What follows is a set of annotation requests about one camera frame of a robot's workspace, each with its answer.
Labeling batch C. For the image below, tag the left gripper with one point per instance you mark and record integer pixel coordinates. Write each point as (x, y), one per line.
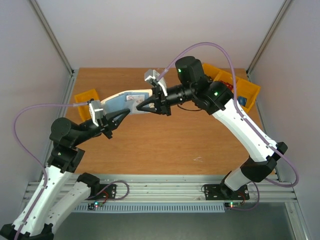
(109, 120)

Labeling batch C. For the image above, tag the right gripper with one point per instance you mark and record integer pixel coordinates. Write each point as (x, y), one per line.
(162, 101)

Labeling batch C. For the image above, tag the white patterned card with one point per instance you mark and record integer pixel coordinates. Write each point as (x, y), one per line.
(132, 100)

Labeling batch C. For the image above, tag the beige card holder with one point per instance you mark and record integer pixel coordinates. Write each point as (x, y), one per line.
(117, 101)

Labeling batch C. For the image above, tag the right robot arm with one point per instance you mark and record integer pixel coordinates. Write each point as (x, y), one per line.
(217, 100)

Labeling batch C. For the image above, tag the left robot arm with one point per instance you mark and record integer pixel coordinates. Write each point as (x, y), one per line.
(44, 214)

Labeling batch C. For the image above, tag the yellow bin with black cards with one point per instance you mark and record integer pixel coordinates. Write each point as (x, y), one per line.
(211, 71)

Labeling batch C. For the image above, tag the yellow bin with red cards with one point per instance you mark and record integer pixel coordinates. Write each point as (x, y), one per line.
(226, 77)

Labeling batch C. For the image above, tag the red cards stack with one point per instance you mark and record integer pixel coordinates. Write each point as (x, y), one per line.
(228, 85)

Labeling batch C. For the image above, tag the blue card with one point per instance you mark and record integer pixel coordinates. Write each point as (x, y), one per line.
(242, 100)

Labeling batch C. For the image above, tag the yellow bin with blue card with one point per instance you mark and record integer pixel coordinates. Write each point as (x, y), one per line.
(248, 90)

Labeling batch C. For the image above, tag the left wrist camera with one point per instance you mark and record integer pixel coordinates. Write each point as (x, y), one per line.
(96, 111)

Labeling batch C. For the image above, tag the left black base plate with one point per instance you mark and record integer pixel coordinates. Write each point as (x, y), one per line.
(104, 191)

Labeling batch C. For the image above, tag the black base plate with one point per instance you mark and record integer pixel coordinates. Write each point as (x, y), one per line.
(104, 191)
(212, 192)

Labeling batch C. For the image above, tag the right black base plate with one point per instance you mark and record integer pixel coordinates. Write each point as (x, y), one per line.
(212, 192)

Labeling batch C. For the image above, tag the grey slotted cable duct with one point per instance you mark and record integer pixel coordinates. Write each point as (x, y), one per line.
(139, 208)

